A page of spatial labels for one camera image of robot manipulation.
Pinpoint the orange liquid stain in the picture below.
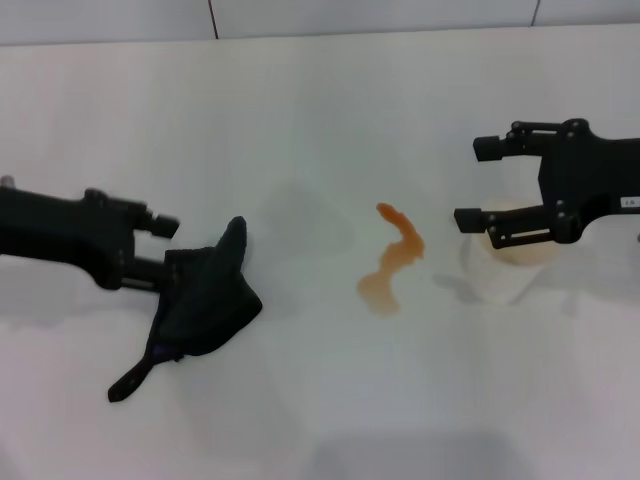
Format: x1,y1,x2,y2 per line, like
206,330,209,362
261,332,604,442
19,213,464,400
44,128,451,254
355,202,427,317

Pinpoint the white paper cup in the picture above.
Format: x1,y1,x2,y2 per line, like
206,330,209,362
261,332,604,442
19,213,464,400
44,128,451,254
459,196,562,306

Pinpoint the dark rag with strap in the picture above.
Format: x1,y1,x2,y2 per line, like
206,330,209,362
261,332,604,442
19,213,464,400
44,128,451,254
107,215,265,404

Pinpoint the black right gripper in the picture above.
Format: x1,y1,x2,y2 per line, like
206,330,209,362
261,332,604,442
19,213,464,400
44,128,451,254
453,118,640,251

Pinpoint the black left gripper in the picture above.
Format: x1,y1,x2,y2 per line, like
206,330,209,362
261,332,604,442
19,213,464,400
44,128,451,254
0,187,181,292

